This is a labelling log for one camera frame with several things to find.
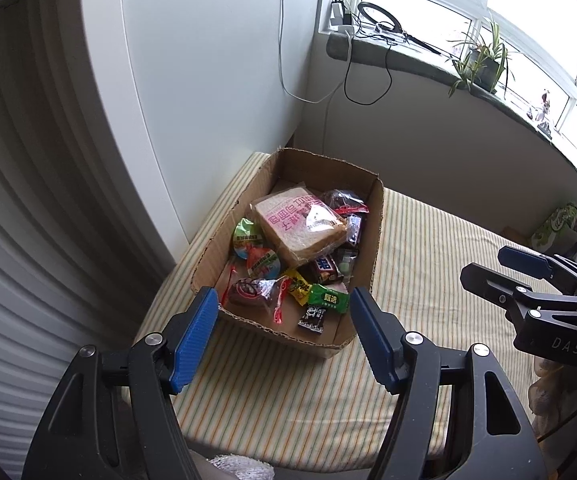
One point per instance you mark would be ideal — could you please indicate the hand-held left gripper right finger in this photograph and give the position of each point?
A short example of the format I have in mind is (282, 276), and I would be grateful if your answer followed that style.
(373, 340)

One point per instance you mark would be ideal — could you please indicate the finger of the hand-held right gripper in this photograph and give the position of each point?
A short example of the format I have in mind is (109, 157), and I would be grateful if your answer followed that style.
(488, 282)
(523, 260)

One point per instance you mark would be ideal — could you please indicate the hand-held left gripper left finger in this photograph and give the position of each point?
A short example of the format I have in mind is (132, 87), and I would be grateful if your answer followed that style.
(196, 340)

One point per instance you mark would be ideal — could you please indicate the green candy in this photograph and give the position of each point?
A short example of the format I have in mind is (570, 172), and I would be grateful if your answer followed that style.
(326, 300)

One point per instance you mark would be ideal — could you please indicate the black candy packet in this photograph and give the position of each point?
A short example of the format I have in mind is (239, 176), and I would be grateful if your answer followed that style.
(313, 319)

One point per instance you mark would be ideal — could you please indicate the red-edged dried fruit packet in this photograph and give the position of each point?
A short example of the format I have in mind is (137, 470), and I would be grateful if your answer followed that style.
(343, 200)
(248, 290)

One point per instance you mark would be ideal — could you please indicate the small pale candy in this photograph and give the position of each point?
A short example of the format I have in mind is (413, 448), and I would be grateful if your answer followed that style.
(347, 262)

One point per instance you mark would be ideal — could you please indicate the dark chocolate bar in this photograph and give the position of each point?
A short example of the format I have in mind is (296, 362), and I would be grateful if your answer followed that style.
(353, 227)
(326, 267)

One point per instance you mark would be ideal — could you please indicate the yellow candy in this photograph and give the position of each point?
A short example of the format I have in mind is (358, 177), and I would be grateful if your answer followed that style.
(298, 286)

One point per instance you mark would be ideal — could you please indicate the orange-lid jelly cup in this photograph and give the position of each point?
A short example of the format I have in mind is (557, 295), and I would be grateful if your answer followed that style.
(263, 262)

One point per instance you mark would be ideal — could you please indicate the green-lid jelly cup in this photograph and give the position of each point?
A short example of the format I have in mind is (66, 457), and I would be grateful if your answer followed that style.
(246, 235)

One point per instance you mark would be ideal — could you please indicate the sliced bread packet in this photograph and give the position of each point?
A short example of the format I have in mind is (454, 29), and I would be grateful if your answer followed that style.
(293, 225)

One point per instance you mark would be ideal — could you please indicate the cardboard box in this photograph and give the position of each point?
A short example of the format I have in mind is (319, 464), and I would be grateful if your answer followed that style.
(318, 165)

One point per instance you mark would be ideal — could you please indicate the person's right hand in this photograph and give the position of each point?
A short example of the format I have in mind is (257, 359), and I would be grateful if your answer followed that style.
(546, 390)

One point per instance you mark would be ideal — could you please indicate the person's left hand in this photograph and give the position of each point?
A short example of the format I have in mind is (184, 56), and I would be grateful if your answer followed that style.
(238, 470)

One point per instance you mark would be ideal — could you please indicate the green paper bag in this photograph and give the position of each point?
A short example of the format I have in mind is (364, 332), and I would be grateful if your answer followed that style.
(556, 225)

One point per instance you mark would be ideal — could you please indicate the small white figurine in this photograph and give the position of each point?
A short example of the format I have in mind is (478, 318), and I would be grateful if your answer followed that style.
(543, 110)

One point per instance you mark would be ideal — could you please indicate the white ribbed panel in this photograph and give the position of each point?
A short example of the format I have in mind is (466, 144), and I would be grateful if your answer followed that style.
(43, 260)

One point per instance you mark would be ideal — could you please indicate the potted spider plant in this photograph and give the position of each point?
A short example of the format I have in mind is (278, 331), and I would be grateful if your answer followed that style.
(488, 67)

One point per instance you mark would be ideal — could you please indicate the grey stone window sill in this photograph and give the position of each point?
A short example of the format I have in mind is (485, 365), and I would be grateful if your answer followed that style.
(418, 60)

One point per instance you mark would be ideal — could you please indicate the white wardrobe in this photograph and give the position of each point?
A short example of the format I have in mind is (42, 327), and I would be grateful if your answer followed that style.
(193, 85)

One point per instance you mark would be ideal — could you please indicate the white power strip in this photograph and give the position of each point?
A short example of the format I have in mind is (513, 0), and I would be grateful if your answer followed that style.
(341, 17)

